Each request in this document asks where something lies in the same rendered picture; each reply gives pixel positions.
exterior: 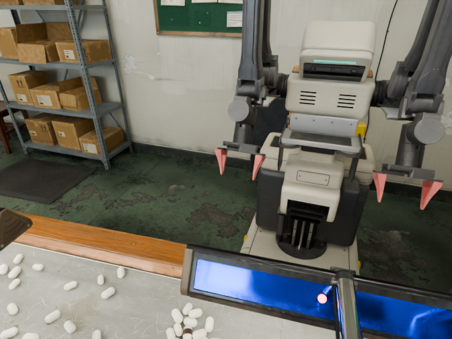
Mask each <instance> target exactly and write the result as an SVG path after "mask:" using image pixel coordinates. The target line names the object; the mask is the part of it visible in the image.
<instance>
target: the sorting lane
mask: <svg viewBox="0 0 452 339"><path fill-rule="evenodd" d="M18 254H22V255H23V256H24V257H23V259H22V261H21V262H20V263H19V264H14V263H13V260H14V259H15V257H16V256H17V255H18ZM2 264H6V265H7V266H8V270H7V273H6V274H3V275H2V274H0V335H1V333H2V332H3V331H4V330H8V329H10V328H13V327H16V328H17V329H18V332H17V334H16V335H15V336H12V337H10V338H7V339H22V338H23V336H24V335H25V334H27V333H36V334H38V335H39V339H92V334H93V332H94V331H95V330H99V331H100V332H101V339H167V334H166V330H167V329H168V328H170V327H171V328H173V329H174V324H176V322H175V321H174V319H173V317H172V310H173V309H179V310H180V313H181V314H182V317H183V320H182V322H181V323H180V325H181V327H182V330H183V329H184V327H185V325H184V319H185V318H186V317H188V315H184V314H183V313H182V310H183V308H184V307H185V306H186V304H187V303H191V304H192V309H191V310H193V309H198V308H199V309H201V310H202V315H201V316H200V317H197V318H195V319H196V320H197V325H196V326H195V327H192V333H193V332H194V331H196V330H200V329H205V324H206V319H207V318H208V317H212V318H213V319H214V324H213V330H212V331H211V332H206V338H208V339H211V338H219V339H336V331H333V330H327V329H324V328H319V327H315V326H310V325H307V324H302V323H299V322H293V321H290V320H286V319H281V318H278V317H272V316H269V315H264V314H261V313H255V312H252V311H247V310H243V309H238V308H235V307H230V306H226V305H221V304H218V303H212V302H209V301H203V300H200V299H195V298H191V297H189V296H185V295H181V293H180V283H181V279H178V278H172V277H169V276H163V275H160V274H154V273H150V272H145V271H142V270H136V269H132V268H127V267H123V266H118V265H114V264H109V263H105V262H100V261H96V260H90V259H87V258H81V257H78V256H72V255H68V254H63V253H60V252H54V251H50V250H45V249H42V248H36V247H32V246H27V245H24V244H20V243H14V242H12V243H10V244H9V245H8V246H7V247H6V248H4V249H3V250H2V251H0V265H2ZM34 264H42V265H43V266H44V268H43V269H42V270H33V268H32V266H33V265H34ZM17 266H18V267H20V268H21V272H20V273H19V274H18V275H17V276H16V277H15V278H9V273H10V272H11V271H12V270H13V269H14V268H15V267H17ZM120 267H123V268H124V277H123V278H118V275H117V270H118V268H120ZM99 275H104V284H102V285H99V284H98V276H99ZM15 279H20V284H19V285H18V286H17V287H16V288H15V289H14V290H10V289H9V285H10V284H11V283H12V282H13V281H14V280H15ZM73 281H75V282H77V286H76V287H75V288H74V289H71V290H68V291H66V290H64V286H65V285H66V284H67V283H70V282H73ZM110 287H113V288H114V289H115V292H114V294H113V295H111V296H110V297H108V298H107V299H103V298H102V297H101V294H102V293H103V292H104V291H105V290H107V289H109V288H110ZM10 303H15V304H16V306H17V308H18V312H17V313H16V314H15V315H10V314H9V312H8V310H7V306H8V305H9V304H10ZM56 310H59V311H60V312H61V316H60V317H59V318H58V319H56V320H54V321H53V322H51V323H46V322H45V321H44V319H45V317H46V316H47V315H48V314H50V313H52V312H54V311H56ZM69 320H70V321H72V322H73V323H74V324H75V326H76V329H75V331H74V332H73V333H68V331H66V329H65V328H64V324H65V322H66V321H69ZM174 333H175V331H174ZM175 335H176V333H175ZM176 338H179V339H183V334H182V335H181V336H177V335H176Z"/></svg>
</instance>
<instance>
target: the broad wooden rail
mask: <svg viewBox="0 0 452 339"><path fill-rule="evenodd" d="M15 212H17V211H15ZM17 213H19V214H21V215H24V216H26V217H28V218H30V219H31V220H32V222H33V225H32V226H31V228H29V229H28V230H27V231H26V232H24V233H23V234H22V235H20V236H19V237H18V238H17V239H16V240H14V241H13V242H14V243H20V244H24V245H27V246H32V247H36V248H42V249H45V250H50V251H54V252H60V253H63V254H68V255H72V256H78V257H81V258H87V259H90V260H96V261H100V262H105V263H109V264H114V265H118V266H123V267H127V268H132V269H136V270H142V271H145V272H150V273H154V274H160V275H163V276H169V277H172V278H178V279H181V277H182V268H183V262H184V252H185V249H186V246H187V244H184V243H178V242H172V241H168V240H163V239H157V238H153V237H146V236H142V235H136V234H132V233H125V232H121V231H115V230H111V229H104V228H101V227H94V226H90V225H84V224H80V223H73V222H69V221H63V220H58V219H52V218H48V217H41V216H38V215H31V214H27V213H21V212H17Z"/></svg>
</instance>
